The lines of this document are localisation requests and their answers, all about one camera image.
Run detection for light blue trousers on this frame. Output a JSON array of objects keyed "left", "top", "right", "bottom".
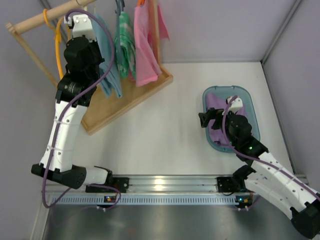
[{"left": 92, "top": 13, "right": 123, "bottom": 98}]

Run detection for cream plastic hanger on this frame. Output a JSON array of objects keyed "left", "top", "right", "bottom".
[{"left": 83, "top": 2, "right": 98, "bottom": 15}]

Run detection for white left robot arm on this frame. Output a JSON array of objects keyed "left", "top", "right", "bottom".
[{"left": 31, "top": 36, "right": 111, "bottom": 189}]

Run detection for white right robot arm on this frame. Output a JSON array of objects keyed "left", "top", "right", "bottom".
[{"left": 198, "top": 108, "right": 320, "bottom": 239}]

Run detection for orange plastic hanger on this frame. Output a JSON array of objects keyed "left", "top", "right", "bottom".
[{"left": 43, "top": 8, "right": 65, "bottom": 80}]

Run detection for grey blue hanger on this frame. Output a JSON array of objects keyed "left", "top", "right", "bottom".
[{"left": 115, "top": 0, "right": 125, "bottom": 64}]

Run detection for orange hanger with pink garment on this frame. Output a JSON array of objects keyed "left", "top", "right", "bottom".
[{"left": 137, "top": 0, "right": 145, "bottom": 7}]

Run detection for purple cloth in basket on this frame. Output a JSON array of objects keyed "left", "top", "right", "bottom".
[{"left": 205, "top": 92, "right": 249, "bottom": 148}]

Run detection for green white patterned garment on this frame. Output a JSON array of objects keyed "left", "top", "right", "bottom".
[{"left": 114, "top": 11, "right": 136, "bottom": 80}]

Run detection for teal plastic basket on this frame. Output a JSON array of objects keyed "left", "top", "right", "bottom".
[{"left": 202, "top": 85, "right": 261, "bottom": 153}]

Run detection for wooden clothes rack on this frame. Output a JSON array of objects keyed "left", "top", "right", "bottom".
[{"left": 5, "top": 0, "right": 173, "bottom": 135}]

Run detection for pink shirt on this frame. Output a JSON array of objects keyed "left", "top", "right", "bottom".
[{"left": 133, "top": 1, "right": 162, "bottom": 87}]

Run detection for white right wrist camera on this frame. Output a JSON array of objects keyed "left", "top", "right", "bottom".
[{"left": 226, "top": 96, "right": 244, "bottom": 114}]

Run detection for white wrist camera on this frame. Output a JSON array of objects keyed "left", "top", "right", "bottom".
[
  {"left": 226, "top": 96, "right": 244, "bottom": 114},
  {"left": 64, "top": 14, "right": 97, "bottom": 43}
]

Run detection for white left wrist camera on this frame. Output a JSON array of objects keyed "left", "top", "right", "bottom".
[{"left": 64, "top": 14, "right": 97, "bottom": 43}]

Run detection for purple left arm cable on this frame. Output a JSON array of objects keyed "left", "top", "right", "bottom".
[{"left": 41, "top": 9, "right": 122, "bottom": 209}]

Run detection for aluminium mounting rail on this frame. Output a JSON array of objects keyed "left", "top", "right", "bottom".
[{"left": 42, "top": 174, "right": 311, "bottom": 194}]

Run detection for perforated cable duct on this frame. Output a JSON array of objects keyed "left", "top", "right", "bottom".
[{"left": 57, "top": 195, "right": 253, "bottom": 206}]

